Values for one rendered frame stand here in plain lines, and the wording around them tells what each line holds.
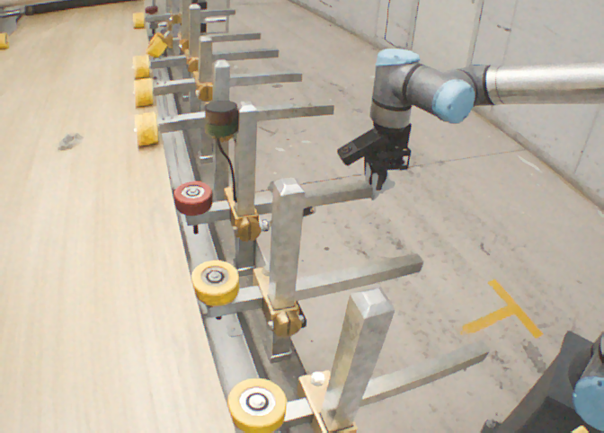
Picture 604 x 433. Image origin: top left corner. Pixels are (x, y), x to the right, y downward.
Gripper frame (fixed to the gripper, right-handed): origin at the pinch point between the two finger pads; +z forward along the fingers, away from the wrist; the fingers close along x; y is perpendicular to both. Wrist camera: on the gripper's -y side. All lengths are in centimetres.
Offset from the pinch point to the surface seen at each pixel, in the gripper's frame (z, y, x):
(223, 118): -28.5, -36.0, -7.4
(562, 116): 47, 229, 112
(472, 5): -2, 223, 235
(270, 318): -2.8, -34.1, -31.7
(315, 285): -2.9, -24.2, -26.4
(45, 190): -9, -76, 9
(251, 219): -5.2, -31.1, -7.7
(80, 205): -9, -67, 1
